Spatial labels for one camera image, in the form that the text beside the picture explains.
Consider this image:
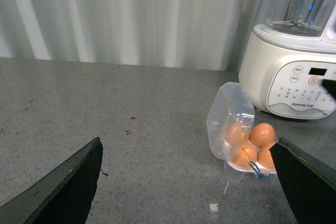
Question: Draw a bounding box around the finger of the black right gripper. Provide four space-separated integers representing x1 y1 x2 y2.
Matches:
321 79 336 100

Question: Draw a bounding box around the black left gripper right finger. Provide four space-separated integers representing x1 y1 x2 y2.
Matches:
270 138 335 223

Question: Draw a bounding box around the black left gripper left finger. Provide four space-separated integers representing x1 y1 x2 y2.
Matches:
1 137 103 223

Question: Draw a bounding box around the brown egg top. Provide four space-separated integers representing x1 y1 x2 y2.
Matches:
257 144 275 169

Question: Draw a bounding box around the brown egg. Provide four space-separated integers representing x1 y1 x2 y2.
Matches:
257 144 275 169
225 122 248 146

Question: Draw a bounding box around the clear plastic egg box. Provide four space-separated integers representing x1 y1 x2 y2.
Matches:
206 82 279 185

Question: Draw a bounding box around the brown egg box back right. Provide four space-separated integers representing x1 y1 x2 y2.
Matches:
248 123 276 148

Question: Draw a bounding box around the brown egg box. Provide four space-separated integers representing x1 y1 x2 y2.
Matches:
248 123 276 148
229 142 257 167

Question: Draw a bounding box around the brown egg box front left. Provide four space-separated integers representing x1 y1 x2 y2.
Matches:
229 142 257 167

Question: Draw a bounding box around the brown egg in box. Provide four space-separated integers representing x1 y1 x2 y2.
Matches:
225 122 248 146

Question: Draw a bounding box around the white blender machine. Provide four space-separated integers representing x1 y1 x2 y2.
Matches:
238 0 335 120

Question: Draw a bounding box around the yellow blue rubber band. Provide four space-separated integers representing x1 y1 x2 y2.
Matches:
239 133 265 179

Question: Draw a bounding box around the grey curtain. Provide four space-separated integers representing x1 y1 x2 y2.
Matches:
1 0 260 70

